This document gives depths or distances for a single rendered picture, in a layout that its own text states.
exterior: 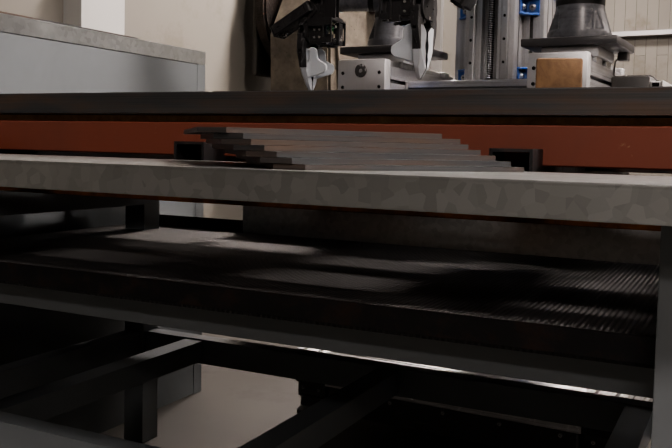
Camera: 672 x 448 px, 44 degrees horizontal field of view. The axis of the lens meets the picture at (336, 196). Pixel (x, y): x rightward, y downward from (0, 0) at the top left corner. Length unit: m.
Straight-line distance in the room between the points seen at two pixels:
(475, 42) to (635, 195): 1.64
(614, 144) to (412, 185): 0.34
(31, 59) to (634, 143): 1.46
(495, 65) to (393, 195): 1.58
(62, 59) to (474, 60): 1.05
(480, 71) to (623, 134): 1.30
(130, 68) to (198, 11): 4.27
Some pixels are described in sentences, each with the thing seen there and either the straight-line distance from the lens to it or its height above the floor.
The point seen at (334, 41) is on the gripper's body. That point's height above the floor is 1.00.
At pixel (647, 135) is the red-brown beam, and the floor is 0.79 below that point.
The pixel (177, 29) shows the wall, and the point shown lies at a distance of 6.36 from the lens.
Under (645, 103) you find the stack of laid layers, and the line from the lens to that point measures 0.98.
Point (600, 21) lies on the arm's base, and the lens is 2.09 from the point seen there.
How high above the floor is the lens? 0.77
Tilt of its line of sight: 3 degrees down
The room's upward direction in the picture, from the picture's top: 1 degrees clockwise
